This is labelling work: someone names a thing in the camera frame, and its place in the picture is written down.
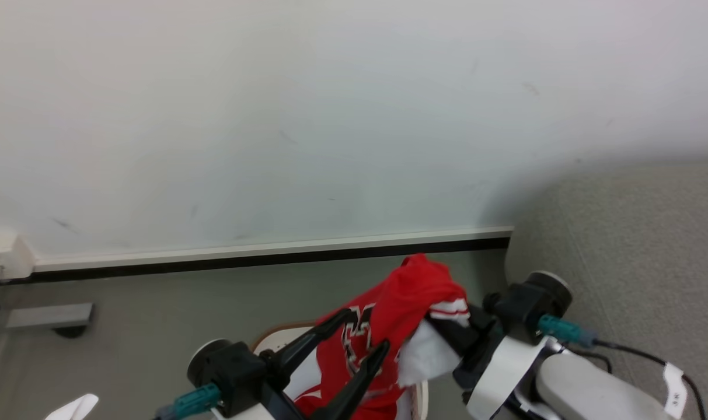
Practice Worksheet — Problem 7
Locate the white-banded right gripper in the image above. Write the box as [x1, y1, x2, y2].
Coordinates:
[427, 316, 548, 420]

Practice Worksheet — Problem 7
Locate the white wall box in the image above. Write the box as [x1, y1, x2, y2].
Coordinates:
[0, 232, 37, 282]

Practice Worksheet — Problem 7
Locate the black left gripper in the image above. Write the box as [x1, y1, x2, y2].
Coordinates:
[254, 309, 391, 420]

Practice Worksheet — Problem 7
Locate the black cable with white tag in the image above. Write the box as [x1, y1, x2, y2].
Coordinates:
[592, 338, 708, 420]

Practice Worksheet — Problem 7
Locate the white and black baseboard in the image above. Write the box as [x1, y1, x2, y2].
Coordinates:
[32, 226, 514, 275]

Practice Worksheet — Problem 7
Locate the teal cable connector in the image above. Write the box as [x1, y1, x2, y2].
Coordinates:
[154, 382, 224, 420]
[536, 314, 599, 349]

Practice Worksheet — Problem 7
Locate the red and white jersey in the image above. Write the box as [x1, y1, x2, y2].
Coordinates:
[294, 253, 472, 420]

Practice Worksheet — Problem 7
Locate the teal left cable connector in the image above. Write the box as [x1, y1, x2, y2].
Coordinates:
[154, 382, 224, 420]

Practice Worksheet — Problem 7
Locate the grey metal furniture foot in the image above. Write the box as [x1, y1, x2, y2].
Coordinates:
[0, 302, 95, 340]

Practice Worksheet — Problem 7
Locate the teal right cable connector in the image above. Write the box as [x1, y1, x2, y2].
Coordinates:
[536, 314, 599, 349]

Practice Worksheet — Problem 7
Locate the white laundry basket brown rim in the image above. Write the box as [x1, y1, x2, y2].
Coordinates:
[252, 323, 430, 420]

